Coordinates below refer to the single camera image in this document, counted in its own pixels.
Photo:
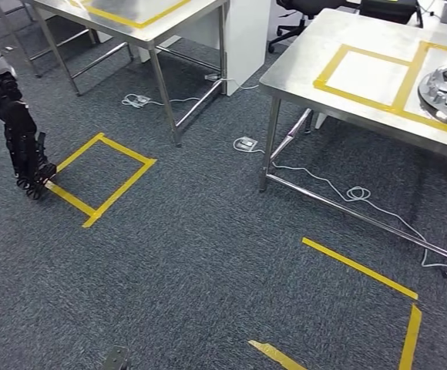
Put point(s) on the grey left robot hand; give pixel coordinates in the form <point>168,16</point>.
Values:
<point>30,163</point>

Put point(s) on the steel workbench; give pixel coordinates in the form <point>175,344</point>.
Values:
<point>304,76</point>
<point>131,35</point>

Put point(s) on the yellow workbench tape outline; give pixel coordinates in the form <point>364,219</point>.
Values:
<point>401,97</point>
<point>131,23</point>

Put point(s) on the yellow floor tape marking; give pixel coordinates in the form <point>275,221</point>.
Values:
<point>121,189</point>
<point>362,268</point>

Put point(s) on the white power adapter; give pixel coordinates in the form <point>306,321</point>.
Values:
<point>137,100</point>
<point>245,144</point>

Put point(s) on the black robot foot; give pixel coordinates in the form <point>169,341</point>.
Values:
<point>115,359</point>

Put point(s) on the white side panel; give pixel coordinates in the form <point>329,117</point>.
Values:
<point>246,41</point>

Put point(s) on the black office chair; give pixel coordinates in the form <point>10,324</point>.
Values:
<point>304,6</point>

